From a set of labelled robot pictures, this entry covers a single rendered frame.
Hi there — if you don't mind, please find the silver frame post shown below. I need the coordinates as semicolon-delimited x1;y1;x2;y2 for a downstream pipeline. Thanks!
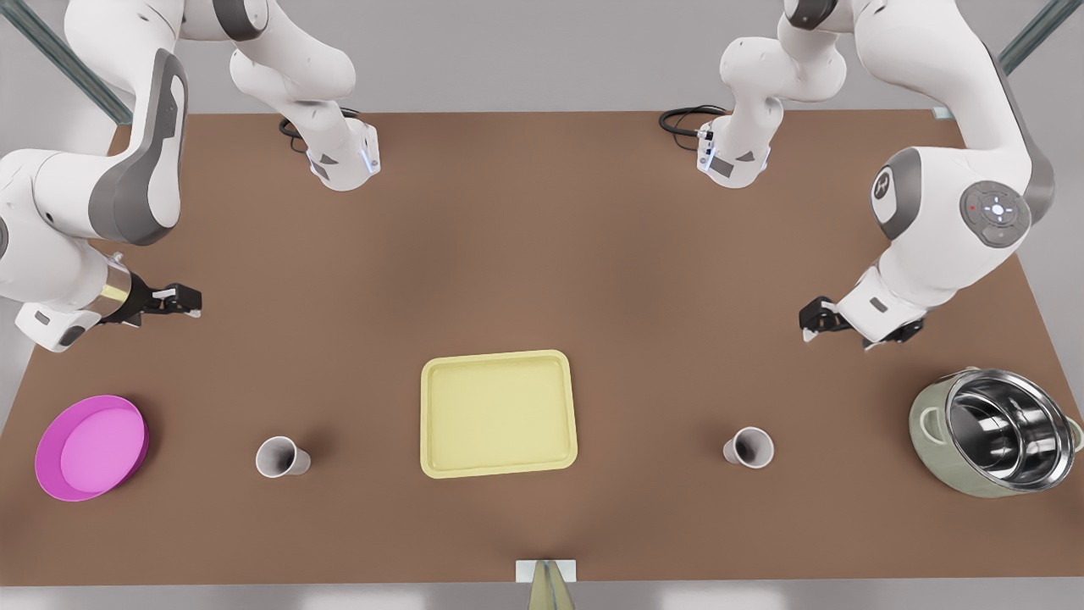
516;558;578;610
0;0;135;126
932;0;1084;120

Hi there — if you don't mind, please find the white IKEA cup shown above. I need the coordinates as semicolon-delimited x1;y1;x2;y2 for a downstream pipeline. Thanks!
256;435;312;479
722;426;775;469

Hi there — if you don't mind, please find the black cable loop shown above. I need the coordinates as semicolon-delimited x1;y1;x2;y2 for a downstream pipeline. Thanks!
279;108;362;154
659;105;730;154

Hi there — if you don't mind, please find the steel pot with green outside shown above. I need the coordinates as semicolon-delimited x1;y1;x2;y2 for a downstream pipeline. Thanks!
909;367;1084;499

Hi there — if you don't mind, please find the pale yellow tray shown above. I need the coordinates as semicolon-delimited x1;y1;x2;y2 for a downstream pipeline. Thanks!
420;350;579;480

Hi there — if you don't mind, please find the pink plate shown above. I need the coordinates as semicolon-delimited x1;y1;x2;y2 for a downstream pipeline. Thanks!
35;395;150;502

